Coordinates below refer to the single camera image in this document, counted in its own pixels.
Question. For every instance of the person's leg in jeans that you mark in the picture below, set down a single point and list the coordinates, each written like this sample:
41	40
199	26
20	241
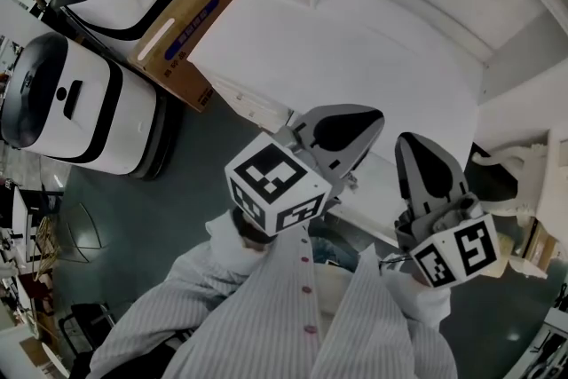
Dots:
333	253

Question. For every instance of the person's left forearm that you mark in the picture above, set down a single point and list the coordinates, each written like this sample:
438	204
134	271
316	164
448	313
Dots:
222	266

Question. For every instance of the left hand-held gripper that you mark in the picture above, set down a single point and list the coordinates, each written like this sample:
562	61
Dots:
279	186

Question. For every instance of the brown cardboard box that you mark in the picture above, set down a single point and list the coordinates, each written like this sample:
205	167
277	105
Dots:
177	44

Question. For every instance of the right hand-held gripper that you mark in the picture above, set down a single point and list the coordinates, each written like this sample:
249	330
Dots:
457	253

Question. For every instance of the person's right forearm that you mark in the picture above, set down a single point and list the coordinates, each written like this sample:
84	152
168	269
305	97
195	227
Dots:
421	306

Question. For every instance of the clear curved glass stand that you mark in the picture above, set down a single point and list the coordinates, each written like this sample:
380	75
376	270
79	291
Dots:
82	231

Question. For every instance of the black chair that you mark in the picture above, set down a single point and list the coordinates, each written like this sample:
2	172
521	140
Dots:
86	324

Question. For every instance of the white desk with drawer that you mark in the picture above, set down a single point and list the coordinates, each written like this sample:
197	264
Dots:
333	57

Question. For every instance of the striped button shirt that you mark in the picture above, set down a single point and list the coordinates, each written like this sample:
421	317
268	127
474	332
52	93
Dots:
275	324

